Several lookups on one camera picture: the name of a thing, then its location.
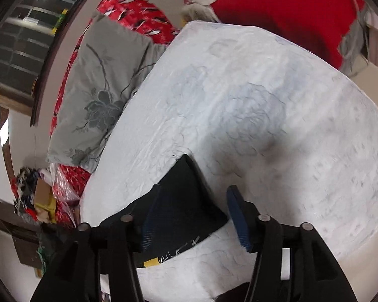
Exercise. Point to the black pants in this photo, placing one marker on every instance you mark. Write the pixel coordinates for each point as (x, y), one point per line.
(173, 217)

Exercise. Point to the white quilted bed cover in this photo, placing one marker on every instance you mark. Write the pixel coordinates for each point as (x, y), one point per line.
(298, 138)

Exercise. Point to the plastic bag with red cloth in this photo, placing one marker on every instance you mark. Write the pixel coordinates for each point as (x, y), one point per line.
(61, 186)

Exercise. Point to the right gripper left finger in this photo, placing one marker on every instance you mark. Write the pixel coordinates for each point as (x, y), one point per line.
(75, 258)

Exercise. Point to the grey floral pillow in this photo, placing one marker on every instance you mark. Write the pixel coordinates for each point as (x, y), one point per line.
(111, 64)

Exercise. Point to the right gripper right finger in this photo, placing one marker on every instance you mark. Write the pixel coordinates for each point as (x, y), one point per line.
(293, 263)

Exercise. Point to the red blanket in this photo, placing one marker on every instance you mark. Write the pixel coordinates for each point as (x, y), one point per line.
(331, 29)

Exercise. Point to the clutter pile of boxes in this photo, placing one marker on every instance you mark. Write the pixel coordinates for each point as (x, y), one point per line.
(33, 198)

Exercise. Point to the red floral quilt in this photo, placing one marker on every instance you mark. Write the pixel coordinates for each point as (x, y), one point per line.
(137, 15)

